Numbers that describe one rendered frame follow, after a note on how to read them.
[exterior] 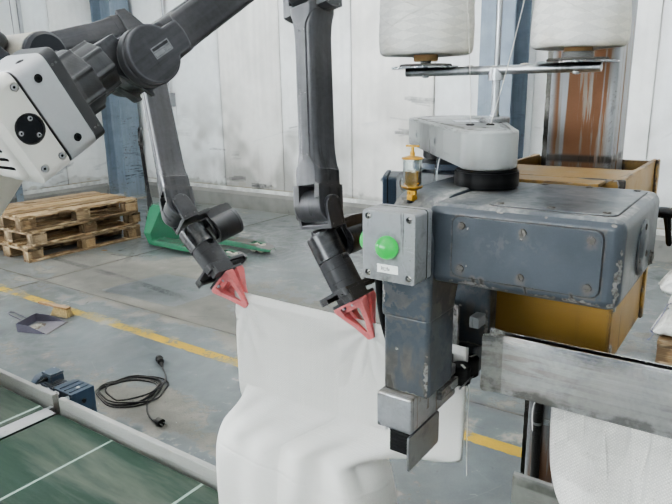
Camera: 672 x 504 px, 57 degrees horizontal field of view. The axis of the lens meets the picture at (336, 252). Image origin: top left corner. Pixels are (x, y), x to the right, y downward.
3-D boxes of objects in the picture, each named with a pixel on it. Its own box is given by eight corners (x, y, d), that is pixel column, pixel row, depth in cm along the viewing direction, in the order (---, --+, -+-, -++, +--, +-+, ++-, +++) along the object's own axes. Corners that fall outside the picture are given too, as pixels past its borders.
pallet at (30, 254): (-14, 250, 611) (-16, 236, 608) (96, 228, 704) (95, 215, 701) (29, 263, 563) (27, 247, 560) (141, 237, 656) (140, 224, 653)
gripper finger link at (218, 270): (264, 292, 124) (237, 257, 126) (239, 302, 118) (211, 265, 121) (249, 312, 128) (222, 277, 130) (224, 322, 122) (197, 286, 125)
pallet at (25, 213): (-19, 222, 604) (-21, 207, 600) (95, 204, 694) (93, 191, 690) (21, 232, 553) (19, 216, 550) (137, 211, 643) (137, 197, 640)
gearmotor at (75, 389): (20, 407, 246) (14, 373, 243) (55, 393, 258) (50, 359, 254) (64, 429, 230) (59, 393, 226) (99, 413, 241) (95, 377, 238)
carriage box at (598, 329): (461, 343, 113) (467, 170, 105) (523, 293, 140) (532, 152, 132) (605, 376, 99) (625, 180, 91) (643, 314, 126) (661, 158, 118)
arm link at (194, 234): (174, 239, 130) (177, 224, 125) (202, 226, 134) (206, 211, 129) (193, 264, 128) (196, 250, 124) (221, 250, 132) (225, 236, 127)
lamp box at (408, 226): (362, 277, 80) (362, 208, 78) (380, 269, 84) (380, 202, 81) (414, 286, 76) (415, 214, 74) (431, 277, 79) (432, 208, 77)
